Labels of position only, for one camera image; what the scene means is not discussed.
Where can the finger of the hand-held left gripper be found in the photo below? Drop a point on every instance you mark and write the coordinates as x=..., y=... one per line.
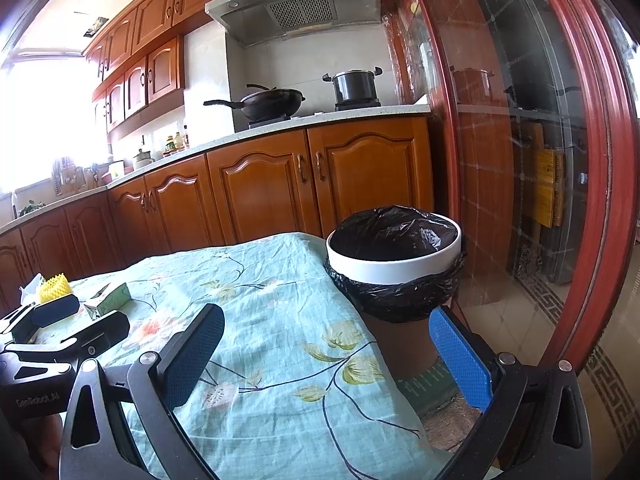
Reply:
x=55, y=312
x=100, y=332

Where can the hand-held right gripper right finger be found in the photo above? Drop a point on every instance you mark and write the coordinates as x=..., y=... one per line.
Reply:
x=460, y=360

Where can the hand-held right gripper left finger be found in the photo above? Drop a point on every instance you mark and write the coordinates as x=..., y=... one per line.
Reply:
x=192, y=355

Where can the yellow ridged sponge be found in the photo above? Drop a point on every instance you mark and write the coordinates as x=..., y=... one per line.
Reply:
x=52, y=287

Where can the white round bin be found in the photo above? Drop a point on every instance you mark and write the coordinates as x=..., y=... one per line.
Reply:
x=395, y=270

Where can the black plastic bin liner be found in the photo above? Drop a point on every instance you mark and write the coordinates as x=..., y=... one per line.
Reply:
x=395, y=240

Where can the thin white plastic bag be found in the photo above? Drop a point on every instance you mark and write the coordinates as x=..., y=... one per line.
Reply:
x=30, y=294

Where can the green paper box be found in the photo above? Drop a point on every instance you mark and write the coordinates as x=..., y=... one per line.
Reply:
x=112, y=297

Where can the brown box with green label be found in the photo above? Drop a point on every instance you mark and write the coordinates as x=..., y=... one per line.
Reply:
x=400, y=345

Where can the light green floral tablecloth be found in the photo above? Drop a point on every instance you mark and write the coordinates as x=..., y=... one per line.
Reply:
x=280, y=310

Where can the wooden lower kitchen cabinet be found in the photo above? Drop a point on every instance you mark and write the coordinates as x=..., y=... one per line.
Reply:
x=265, y=195

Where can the wooden kitchen cabinet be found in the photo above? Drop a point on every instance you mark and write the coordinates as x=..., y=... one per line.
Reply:
x=155, y=15
x=265, y=195

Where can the bamboo folding chair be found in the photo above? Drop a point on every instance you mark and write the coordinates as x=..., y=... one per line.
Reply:
x=547, y=185

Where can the red framed glass door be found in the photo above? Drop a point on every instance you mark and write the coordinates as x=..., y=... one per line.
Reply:
x=500, y=160

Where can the group of condiment bottles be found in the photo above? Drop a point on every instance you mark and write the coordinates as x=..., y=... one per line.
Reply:
x=176, y=142

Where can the black wok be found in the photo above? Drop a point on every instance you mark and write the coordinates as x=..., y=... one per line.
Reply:
x=275, y=102

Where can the steel cooking pot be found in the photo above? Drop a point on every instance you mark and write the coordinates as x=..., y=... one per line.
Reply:
x=355, y=87

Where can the wooden upper kitchen cabinet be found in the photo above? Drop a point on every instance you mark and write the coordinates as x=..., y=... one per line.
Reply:
x=155, y=15

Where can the steel range hood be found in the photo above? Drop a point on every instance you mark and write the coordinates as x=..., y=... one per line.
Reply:
x=250, y=15

